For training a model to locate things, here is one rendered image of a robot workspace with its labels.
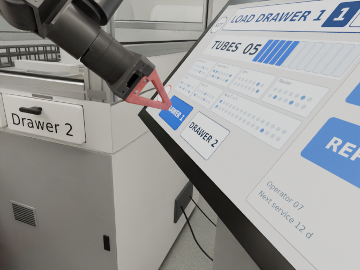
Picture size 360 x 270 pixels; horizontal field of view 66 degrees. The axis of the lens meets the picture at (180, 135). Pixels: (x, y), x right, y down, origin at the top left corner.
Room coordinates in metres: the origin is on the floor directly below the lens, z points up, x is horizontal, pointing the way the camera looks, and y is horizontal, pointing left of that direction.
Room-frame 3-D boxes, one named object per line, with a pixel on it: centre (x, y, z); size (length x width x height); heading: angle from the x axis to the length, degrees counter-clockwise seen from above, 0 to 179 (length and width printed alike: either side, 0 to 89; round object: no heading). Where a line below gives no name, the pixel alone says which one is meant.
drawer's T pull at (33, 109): (0.75, 0.42, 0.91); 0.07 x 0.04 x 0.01; 69
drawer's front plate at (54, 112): (0.78, 0.41, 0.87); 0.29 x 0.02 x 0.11; 69
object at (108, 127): (1.33, 0.50, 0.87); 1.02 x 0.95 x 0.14; 69
